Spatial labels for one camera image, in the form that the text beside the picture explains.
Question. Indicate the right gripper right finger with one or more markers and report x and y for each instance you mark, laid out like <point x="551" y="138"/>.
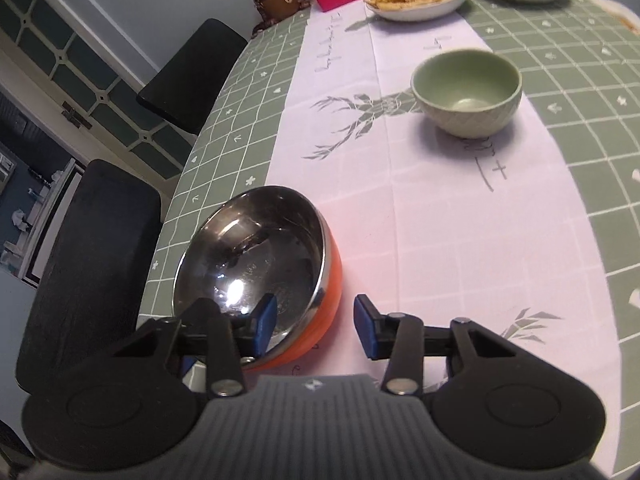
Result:
<point x="487" y="396"/>

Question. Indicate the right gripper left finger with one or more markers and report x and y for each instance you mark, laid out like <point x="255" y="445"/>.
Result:
<point x="128" y="405"/>

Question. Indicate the orange steel bowl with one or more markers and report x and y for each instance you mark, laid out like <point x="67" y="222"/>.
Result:
<point x="268" y="240"/>

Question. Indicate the green ceramic bowl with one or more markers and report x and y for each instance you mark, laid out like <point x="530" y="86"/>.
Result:
<point x="468" y="93"/>

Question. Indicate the near black chair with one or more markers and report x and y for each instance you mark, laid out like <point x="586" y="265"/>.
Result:
<point x="90" y="293"/>

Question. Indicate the black chair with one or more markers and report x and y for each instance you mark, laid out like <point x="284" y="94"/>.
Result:
<point x="184" y="91"/>
<point x="90" y="293"/>

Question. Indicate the white deer table runner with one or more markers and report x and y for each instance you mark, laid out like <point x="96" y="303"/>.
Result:
<point x="494" y="230"/>

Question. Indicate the far black chair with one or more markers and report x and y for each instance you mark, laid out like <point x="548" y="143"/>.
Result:
<point x="184" y="91"/>

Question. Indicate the glass panel door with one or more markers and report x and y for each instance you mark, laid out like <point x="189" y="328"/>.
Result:
<point x="89" y="92"/>

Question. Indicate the green checked tablecloth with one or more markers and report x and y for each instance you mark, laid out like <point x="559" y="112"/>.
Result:
<point x="580" y="69"/>

